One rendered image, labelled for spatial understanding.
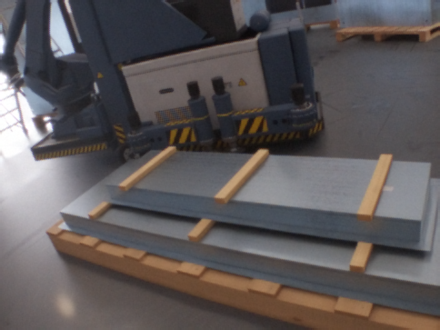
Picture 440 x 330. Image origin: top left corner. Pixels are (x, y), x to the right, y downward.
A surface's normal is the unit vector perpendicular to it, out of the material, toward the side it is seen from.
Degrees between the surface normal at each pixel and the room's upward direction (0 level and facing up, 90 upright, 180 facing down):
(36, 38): 90
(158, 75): 90
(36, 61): 90
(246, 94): 90
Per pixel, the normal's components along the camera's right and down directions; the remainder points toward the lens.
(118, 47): -0.20, 0.49
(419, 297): -0.51, 0.50
